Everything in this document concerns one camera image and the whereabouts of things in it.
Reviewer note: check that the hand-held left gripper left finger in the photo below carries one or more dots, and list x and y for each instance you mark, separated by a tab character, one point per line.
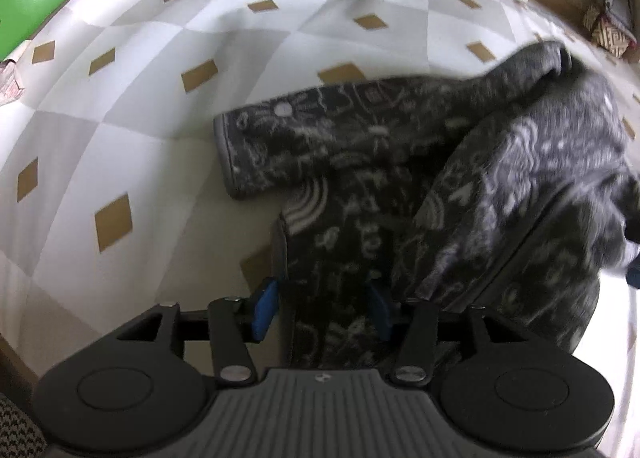
262	310

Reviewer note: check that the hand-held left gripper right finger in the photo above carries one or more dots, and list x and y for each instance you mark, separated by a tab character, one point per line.
381	313

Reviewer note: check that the grey patterned fleece jacket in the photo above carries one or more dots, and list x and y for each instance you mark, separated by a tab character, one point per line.
400	162

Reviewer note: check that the houndstooth patterned cloth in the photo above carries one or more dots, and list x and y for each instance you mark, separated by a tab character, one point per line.
17	428

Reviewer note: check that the grey white checkered tablecloth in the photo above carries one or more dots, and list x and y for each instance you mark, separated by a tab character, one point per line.
150	62

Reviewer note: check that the woven patterned basket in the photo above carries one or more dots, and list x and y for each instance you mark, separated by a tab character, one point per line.
610	35

